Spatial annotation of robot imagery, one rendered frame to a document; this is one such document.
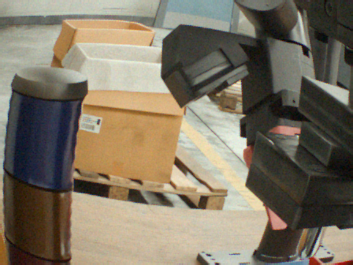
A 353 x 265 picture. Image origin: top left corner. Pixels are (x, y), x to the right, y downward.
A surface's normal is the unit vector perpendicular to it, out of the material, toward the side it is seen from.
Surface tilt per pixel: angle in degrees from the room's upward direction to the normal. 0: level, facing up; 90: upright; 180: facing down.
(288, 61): 61
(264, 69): 91
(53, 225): 76
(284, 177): 90
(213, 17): 90
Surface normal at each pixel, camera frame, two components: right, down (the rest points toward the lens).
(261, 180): -0.94, -0.11
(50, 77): 0.21, -0.92
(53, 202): 0.60, 0.04
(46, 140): 0.38, 0.03
